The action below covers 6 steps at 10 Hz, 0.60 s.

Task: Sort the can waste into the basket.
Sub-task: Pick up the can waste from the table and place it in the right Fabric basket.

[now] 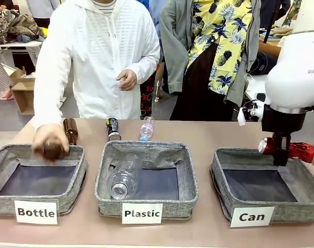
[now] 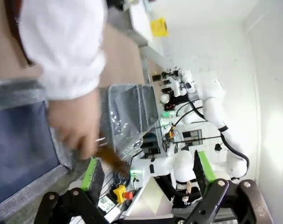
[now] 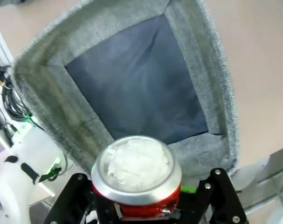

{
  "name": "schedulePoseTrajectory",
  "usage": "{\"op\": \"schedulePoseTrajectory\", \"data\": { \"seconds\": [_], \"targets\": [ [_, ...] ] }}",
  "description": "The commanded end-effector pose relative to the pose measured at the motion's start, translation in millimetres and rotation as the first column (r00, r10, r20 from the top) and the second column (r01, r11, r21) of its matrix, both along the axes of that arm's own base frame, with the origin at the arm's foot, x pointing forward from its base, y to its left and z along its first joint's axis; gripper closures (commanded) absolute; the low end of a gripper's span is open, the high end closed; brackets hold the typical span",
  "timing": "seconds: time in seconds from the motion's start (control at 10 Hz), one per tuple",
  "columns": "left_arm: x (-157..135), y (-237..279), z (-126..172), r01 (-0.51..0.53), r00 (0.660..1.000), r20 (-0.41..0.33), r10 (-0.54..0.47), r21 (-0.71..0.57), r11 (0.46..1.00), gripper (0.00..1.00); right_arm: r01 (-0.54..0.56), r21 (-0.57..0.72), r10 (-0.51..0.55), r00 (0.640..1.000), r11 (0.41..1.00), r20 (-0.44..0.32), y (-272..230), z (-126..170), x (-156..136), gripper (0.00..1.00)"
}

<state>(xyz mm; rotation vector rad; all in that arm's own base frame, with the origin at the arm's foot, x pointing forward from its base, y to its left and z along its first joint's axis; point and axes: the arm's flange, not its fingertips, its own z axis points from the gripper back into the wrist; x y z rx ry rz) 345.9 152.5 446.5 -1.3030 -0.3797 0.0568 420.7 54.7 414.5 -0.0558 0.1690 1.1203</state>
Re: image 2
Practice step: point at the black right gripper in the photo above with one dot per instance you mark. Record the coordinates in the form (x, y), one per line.
(172, 102)

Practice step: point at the seated person in black clothes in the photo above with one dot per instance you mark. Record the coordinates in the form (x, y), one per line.
(190, 194)

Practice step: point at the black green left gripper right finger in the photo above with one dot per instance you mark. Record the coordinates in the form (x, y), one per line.
(203, 172)

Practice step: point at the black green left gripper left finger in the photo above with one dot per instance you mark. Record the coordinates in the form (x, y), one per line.
(94, 182)

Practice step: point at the yellow emergency stop button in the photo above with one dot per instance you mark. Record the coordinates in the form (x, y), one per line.
(121, 192)

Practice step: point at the clear plastic bin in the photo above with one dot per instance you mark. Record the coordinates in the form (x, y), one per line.
(132, 105)

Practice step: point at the yellow box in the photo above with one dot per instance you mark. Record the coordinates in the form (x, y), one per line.
(158, 26)

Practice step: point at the grey basket with blue lining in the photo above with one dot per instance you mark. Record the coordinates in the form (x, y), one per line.
(17, 144)

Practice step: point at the person's bare hand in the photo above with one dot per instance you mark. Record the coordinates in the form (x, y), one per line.
(73, 116)

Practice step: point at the white control box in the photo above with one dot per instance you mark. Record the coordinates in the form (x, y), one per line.
(136, 178)

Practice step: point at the forearm in white sleeve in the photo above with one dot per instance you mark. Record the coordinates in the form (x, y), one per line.
(64, 46)

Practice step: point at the white side table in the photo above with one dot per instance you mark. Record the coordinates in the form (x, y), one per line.
(143, 25)

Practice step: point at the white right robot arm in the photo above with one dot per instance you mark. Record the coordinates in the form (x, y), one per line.
(213, 109)

